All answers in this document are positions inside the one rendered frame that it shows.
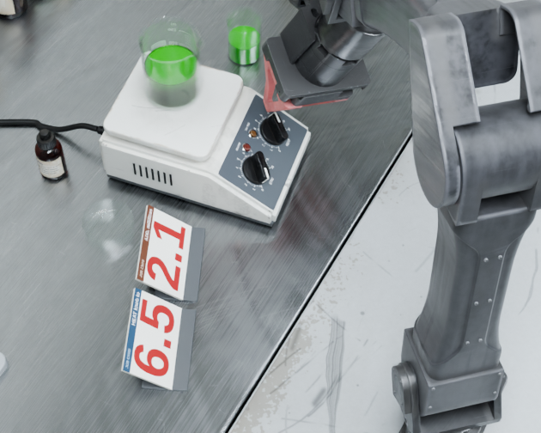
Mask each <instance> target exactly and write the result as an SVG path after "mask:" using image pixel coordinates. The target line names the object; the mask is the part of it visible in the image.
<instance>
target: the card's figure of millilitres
mask: <svg viewBox="0 0 541 433"><path fill-rule="evenodd" d="M186 233H187V226H185V225H184V224H182V223H179V222H177V221H175V220H173V219H172V218H170V217H168V216H165V215H163V214H161V213H160V212H158V211H157V210H154V215H153V221H152V226H151V232H150V238H149V250H148V255H147V261H146V267H145V273H144V279H145V280H147V281H149V282H151V283H152V284H156V285H158V286H160V287H162V288H164V289H166V290H169V291H171V292H173V293H175V294H177V295H179V288H180V281H181V274H182V267H183V260H184V253H185V240H186Z"/></svg>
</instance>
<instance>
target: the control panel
mask: <svg viewBox="0 0 541 433"><path fill-rule="evenodd" d="M273 113H274V112H269V113H268V112H267V111H266V109H265V106H264V102H263V99H262V98H261V97H259V96H258V95H255V96H254V97H253V99H252V103H251V105H250V106H249V108H248V110H247V112H246V116H245V118H244V119H243V121H242V123H241V125H240V128H239V130H238V132H237V134H236V136H235V138H234V141H233V142H232V144H231V146H230V149H229V151H228V153H227V155H226V157H225V159H224V161H223V164H222V166H221V168H220V170H219V173H218V174H219V175H220V176H221V177H223V178H224V179H225V180H227V181H229V182H230V183H232V184H233V185H235V186H237V187H238V188H239V189H241V190H242V191H243V192H245V193H247V194H249V195H250V196H252V197H253V198H255V199H257V200H258V201H259V202H260V203H262V204H264V205H265V206H267V207H268V208H270V209H272V210H274V209H275V207H276V205H277V201H278V199H279V197H280V195H281V192H282V190H283V187H284V185H285V183H286V180H287V178H288V177H289V173H290V170H291V168H292V167H293V164H294V162H295V158H296V157H297V155H298V152H299V150H300V148H301V145H302V142H303V140H304V138H305V136H306V134H307V129H306V128H305V127H303V126H302V125H300V124H298V123H297V122H295V121H294V120H293V119H291V118H290V117H289V116H287V115H286V114H284V113H283V112H281V111H276V113H278V114H279V116H280V118H281V120H282V122H283V125H284V127H285V129H286V131H287V133H288V135H289V137H288V139H286V140H285V141H284V142H283V143H282V144H280V145H272V144H269V143H267V142H266V141H265V140H264V138H263V137H262V135H261V131H260V126H261V124H262V122H263V121H264V120H265V119H268V118H269V116H270V115H272V114H273ZM250 131H256V133H257V135H256V137H252V136H251V135H250ZM244 144H248V145H249V146H250V150H249V151H246V150H245V149H244ZM257 151H262V152H263V154H264V158H265V161H266V163H267V165H268V166H269V169H270V178H269V179H268V180H267V181H266V182H265V183H264V184H261V185H256V184H253V183H252V182H250V181H249V180H248V179H247V178H246V176H245V175H244V173H243V169H242V167H243V163H244V161H245V159H247V158H248V157H250V156H252V155H254V154H255V153H256V152H257Z"/></svg>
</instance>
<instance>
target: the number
mask: <svg viewBox="0 0 541 433"><path fill-rule="evenodd" d="M176 314H177V308H175V307H172V306H170V305H168V304H166V303H165V302H161V301H159V300H157V299H155V298H153V297H151V296H147V295H145V294H144V293H142V294H141V301H140V307H139V313H138V319H137V329H136V336H135V342H134V347H133V353H132V359H131V371H134V372H136V373H138V374H140V375H144V376H147V377H148V378H151V379H154V380H156V381H159V382H162V383H164V384H168V377H169V370H170V363H171V356H172V348H173V335H174V328H175V321H176Z"/></svg>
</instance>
